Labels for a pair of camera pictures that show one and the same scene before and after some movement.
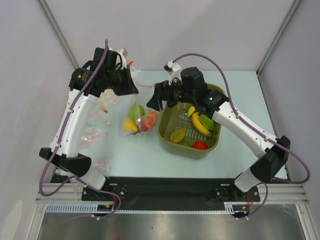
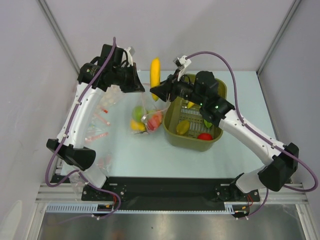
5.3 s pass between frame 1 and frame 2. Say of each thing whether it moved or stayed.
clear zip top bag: moved
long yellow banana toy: moved
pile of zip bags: stayed
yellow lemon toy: moved
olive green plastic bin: moved
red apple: moved
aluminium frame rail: stayed
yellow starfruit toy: moved
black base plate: stayed
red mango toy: moved
